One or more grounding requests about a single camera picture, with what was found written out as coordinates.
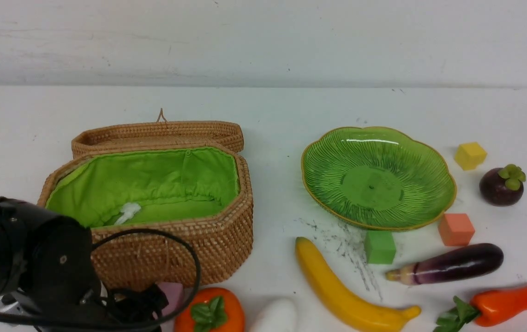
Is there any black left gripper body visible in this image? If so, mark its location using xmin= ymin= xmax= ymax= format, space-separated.
xmin=37 ymin=284 xmax=169 ymax=325

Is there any orange persimmon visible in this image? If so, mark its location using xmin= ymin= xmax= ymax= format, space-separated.
xmin=174 ymin=287 xmax=246 ymax=332

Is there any white radish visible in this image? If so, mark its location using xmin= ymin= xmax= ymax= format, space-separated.
xmin=248 ymin=298 xmax=299 ymax=332

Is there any yellow banana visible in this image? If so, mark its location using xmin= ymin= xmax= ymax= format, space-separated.
xmin=295 ymin=236 xmax=422 ymax=332

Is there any purple eggplant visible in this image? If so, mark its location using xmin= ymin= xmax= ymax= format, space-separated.
xmin=385 ymin=243 xmax=504 ymax=286

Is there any orange red pepper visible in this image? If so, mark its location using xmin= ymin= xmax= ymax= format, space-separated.
xmin=434 ymin=285 xmax=527 ymax=332

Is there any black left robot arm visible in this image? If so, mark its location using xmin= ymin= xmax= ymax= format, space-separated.
xmin=0 ymin=197 xmax=169 ymax=325

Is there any pink foam cube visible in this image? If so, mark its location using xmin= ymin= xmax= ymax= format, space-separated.
xmin=156 ymin=282 xmax=184 ymax=316

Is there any woven rattan basket green lining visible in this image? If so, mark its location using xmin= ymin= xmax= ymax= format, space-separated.
xmin=37 ymin=142 xmax=254 ymax=292

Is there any woven rattan basket lid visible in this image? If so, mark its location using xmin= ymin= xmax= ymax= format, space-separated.
xmin=71 ymin=111 xmax=245 ymax=158

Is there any green foam cube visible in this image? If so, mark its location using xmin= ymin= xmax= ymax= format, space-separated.
xmin=364 ymin=230 xmax=396 ymax=265

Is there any green ribbed glass plate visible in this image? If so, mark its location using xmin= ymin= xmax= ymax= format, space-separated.
xmin=300 ymin=126 xmax=457 ymax=231

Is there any orange foam cube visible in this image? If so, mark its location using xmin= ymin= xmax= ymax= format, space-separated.
xmin=438 ymin=213 xmax=475 ymax=247

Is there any yellow foam cube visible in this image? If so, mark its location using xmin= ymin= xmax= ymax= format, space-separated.
xmin=454 ymin=142 xmax=487 ymax=171

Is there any purple mangosteen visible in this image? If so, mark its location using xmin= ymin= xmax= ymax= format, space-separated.
xmin=479 ymin=164 xmax=527 ymax=207

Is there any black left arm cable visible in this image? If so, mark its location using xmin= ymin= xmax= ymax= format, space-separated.
xmin=0 ymin=228 xmax=202 ymax=332

